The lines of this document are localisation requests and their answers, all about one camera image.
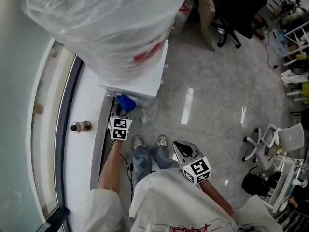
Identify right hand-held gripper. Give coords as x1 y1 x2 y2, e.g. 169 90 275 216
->
172 140 212 185

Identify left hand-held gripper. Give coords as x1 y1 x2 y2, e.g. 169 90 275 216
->
107 102 133 141

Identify blue cloth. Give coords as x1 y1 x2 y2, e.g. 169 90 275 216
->
115 94 136 111

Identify white water dispenser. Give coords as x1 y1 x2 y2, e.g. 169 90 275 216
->
98 39 169 108

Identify person's left forearm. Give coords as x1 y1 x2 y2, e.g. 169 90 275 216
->
98 139 126 193

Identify person's right forearm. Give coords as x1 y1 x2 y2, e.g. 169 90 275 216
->
200 181 234 216

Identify plastic-wrapped large water jug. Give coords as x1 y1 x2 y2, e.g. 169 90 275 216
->
21 0 189 87

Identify person's right sneaker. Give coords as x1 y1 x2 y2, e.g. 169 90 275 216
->
156 135 169 147

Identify person's sneaker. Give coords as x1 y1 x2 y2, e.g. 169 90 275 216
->
131 135 147 150
156 135 169 147

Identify person's left sneaker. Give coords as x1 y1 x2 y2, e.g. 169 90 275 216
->
131 135 147 150

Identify small dark drink bottle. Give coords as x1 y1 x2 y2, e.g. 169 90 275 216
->
70 120 92 133

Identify person's blue jeans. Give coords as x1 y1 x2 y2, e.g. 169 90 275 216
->
132 145 181 186

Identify person's white shirt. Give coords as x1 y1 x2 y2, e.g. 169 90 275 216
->
84 168 283 232

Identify white window ledge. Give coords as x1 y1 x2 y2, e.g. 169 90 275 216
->
64 61 114 232

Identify black backpack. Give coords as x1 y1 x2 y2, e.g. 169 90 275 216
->
241 165 271 198

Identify white side table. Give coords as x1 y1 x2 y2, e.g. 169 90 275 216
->
263 153 305 212

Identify white grey office chair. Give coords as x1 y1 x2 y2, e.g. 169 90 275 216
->
242 122 305 170

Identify frosted glass window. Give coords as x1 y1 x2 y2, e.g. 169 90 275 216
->
0 0 84 232

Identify white cloth bundle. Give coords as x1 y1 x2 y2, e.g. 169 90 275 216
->
281 69 302 87

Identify brown leaning board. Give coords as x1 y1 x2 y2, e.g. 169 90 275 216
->
197 0 216 52

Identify yellow green stool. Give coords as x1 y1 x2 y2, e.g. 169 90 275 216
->
299 81 309 101

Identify black round appliance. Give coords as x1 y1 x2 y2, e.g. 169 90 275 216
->
289 59 309 75

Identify clear storage box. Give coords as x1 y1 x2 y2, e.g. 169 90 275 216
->
271 29 289 58

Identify black office chair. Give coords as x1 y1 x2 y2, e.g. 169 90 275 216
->
209 0 268 49

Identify white shelf rack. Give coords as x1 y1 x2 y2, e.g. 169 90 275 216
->
283 20 309 58

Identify black floor cable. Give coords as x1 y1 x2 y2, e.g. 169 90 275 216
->
264 31 278 70

